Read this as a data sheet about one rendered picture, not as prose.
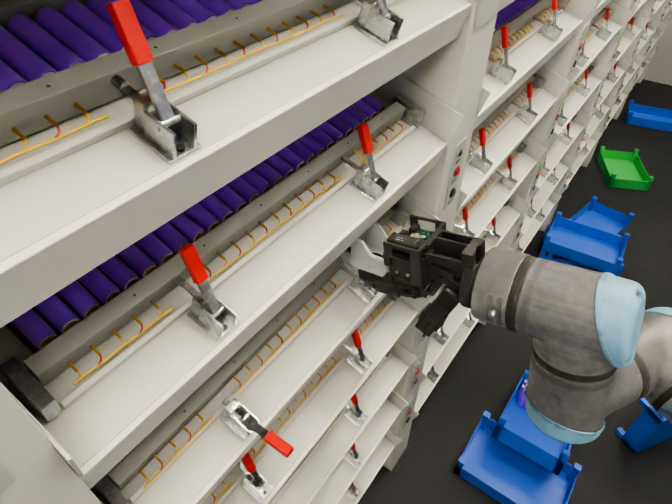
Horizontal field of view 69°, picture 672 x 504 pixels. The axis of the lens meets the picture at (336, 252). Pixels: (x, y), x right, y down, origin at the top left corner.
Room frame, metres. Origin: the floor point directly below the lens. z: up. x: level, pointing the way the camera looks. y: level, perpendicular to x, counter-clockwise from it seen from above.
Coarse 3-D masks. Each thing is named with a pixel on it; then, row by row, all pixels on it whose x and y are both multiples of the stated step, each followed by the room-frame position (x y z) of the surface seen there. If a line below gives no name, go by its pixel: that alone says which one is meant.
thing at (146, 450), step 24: (384, 216) 0.65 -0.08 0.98; (336, 264) 0.53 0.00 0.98; (312, 288) 0.48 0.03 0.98; (336, 288) 0.50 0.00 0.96; (288, 312) 0.44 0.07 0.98; (312, 312) 0.45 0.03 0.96; (264, 336) 0.40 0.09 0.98; (288, 336) 0.41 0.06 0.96; (240, 360) 0.36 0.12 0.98; (216, 384) 0.32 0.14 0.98; (240, 384) 0.34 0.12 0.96; (192, 408) 0.29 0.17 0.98; (168, 432) 0.26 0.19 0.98; (144, 456) 0.24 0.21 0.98; (120, 480) 0.21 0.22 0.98
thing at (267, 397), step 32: (320, 320) 0.45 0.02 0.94; (352, 320) 0.46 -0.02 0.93; (288, 352) 0.39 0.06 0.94; (320, 352) 0.40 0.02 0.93; (256, 384) 0.34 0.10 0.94; (288, 384) 0.35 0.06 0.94; (256, 416) 0.31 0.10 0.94; (192, 448) 0.26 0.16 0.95; (224, 448) 0.26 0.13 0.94; (160, 480) 0.22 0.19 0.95; (192, 480) 0.23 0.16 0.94
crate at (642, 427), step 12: (648, 408) 0.74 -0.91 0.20; (636, 420) 0.74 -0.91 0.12; (648, 420) 0.72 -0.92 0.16; (660, 420) 0.70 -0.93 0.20; (624, 432) 0.76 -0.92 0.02; (636, 432) 0.72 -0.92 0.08; (648, 432) 0.70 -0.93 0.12; (660, 432) 0.71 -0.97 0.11; (636, 444) 0.71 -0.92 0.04; (648, 444) 0.71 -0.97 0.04
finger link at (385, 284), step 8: (360, 272) 0.48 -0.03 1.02; (368, 272) 0.47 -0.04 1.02; (368, 280) 0.46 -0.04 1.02; (376, 280) 0.45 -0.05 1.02; (384, 280) 0.45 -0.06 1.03; (392, 280) 0.45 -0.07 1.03; (376, 288) 0.45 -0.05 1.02; (384, 288) 0.44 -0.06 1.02; (392, 288) 0.44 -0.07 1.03; (400, 288) 0.44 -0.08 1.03
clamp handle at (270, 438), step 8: (248, 416) 0.29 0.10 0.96; (248, 424) 0.28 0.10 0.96; (256, 424) 0.28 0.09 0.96; (256, 432) 0.27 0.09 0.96; (264, 432) 0.27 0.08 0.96; (272, 432) 0.27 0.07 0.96; (264, 440) 0.26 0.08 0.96; (272, 440) 0.26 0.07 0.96; (280, 440) 0.26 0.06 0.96; (280, 448) 0.25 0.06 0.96; (288, 448) 0.25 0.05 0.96; (288, 456) 0.25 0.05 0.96
